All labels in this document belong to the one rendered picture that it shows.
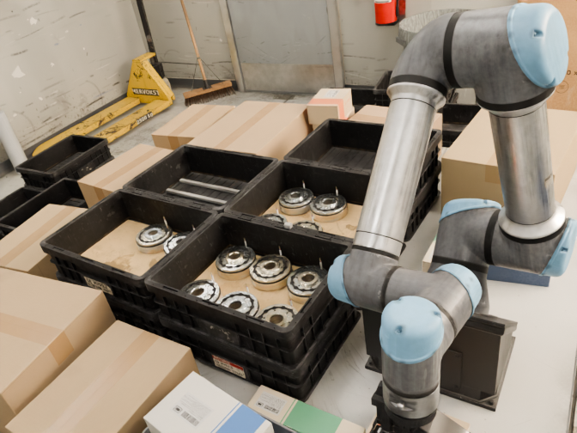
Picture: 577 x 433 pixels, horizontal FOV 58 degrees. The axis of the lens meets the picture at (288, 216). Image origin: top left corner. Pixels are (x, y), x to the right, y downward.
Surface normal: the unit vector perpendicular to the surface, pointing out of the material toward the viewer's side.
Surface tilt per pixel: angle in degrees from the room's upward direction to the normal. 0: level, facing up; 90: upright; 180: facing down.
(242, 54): 90
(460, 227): 48
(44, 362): 90
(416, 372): 86
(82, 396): 0
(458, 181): 90
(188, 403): 0
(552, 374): 0
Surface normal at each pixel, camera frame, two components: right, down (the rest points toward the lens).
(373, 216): -0.53, -0.25
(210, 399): -0.15, -0.82
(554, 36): 0.70, 0.04
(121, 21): 0.87, 0.15
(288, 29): -0.47, 0.55
